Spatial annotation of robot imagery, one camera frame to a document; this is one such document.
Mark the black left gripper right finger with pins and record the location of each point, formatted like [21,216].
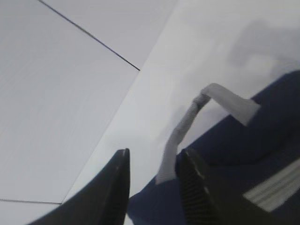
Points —
[266,193]

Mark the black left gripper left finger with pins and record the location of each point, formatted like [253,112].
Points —
[103,201]

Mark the navy insulated lunch bag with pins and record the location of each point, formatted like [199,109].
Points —
[274,132]

